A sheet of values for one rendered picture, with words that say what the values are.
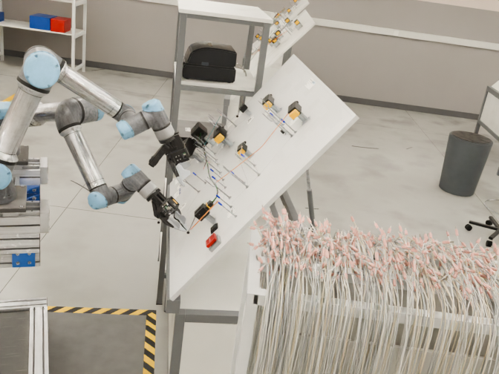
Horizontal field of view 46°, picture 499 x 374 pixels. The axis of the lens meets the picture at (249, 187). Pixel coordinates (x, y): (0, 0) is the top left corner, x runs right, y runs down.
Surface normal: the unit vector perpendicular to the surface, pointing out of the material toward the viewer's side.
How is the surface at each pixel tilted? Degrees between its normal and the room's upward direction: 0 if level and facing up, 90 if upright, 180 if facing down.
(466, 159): 94
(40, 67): 83
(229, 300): 0
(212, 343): 90
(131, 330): 0
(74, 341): 0
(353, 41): 90
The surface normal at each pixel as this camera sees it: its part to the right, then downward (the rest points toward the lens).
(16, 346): 0.13, -0.92
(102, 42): -0.04, 0.38
